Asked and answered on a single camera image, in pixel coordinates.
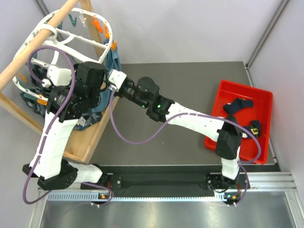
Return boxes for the teal blue garment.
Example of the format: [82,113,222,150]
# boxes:
[91,47,122,113]

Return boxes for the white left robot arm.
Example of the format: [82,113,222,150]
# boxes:
[22,62,108,190]

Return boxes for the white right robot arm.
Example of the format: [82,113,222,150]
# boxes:
[106,73,242,190]

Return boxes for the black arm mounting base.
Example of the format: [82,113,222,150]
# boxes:
[80,172,250,205]

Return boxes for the dark leaf-print shorts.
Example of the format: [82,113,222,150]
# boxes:
[20,64,110,131]

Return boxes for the wooden round rod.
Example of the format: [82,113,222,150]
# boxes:
[0,0,79,91]

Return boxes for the navy sock upper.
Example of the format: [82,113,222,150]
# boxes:
[223,98,254,115]

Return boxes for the navy sock with yellow tag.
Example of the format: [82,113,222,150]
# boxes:
[243,120,262,138]

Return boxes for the red plastic bin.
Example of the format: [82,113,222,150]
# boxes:
[211,80,273,164]

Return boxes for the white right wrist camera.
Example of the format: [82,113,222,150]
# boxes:
[108,69,127,92]

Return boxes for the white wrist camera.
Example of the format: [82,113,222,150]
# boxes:
[42,65,72,87]
[108,69,127,92]

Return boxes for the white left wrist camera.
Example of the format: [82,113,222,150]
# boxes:
[42,65,72,87]

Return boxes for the wooden rack frame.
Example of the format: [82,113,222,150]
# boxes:
[0,0,113,164]

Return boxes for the aluminium rail frame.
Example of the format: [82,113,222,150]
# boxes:
[31,165,304,228]

